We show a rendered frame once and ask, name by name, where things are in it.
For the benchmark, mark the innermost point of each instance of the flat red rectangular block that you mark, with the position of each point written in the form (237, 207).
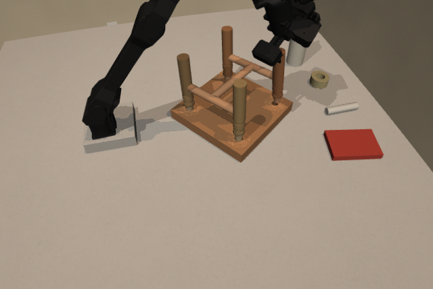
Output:
(352, 144)

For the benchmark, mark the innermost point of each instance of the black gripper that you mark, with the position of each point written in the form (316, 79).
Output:
(270, 53)

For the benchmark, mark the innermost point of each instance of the brown wooden stool seat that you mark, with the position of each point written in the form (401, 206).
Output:
(216, 125)

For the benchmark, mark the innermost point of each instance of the brown wooden stool legs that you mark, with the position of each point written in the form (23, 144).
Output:
(238, 108)

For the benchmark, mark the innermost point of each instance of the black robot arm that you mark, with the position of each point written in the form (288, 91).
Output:
(148, 28)

